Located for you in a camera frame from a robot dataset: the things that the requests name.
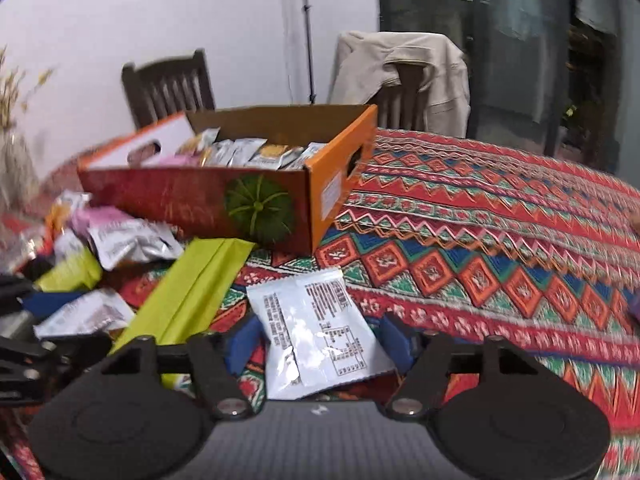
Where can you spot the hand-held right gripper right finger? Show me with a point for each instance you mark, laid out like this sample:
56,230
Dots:
397,342

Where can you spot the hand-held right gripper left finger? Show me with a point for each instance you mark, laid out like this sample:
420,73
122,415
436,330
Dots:
245,345

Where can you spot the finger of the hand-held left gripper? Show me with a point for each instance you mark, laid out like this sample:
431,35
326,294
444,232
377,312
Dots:
50,302
30,365

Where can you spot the small green snack packet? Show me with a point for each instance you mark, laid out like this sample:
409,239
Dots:
72,272

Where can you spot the white snack packet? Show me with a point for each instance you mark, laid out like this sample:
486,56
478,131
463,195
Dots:
310,325

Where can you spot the long green snack packet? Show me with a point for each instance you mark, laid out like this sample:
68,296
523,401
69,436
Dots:
195,285

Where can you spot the pile of snack packets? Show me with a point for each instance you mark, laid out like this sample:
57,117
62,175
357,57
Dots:
130,242
250,152

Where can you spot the orange cardboard box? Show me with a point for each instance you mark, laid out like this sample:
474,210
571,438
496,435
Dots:
175,200

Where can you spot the patterned red tablecloth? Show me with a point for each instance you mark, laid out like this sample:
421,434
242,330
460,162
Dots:
475,240

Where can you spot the small floral vase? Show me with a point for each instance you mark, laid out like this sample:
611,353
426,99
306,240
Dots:
17,170

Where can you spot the yellow flower sprigs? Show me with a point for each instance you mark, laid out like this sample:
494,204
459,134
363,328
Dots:
15,90

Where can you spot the purple tissue pack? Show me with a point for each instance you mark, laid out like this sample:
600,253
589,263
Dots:
635,305

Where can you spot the dark wooden chair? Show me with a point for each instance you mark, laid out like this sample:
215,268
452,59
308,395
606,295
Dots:
400,100
170,85

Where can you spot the beige jacket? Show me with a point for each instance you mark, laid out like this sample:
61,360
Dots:
365,65

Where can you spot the sliding glass door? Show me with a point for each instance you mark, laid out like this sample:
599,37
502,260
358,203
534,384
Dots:
500,35

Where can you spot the studio light on stand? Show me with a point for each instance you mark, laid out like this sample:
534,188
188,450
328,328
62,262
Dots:
306,8

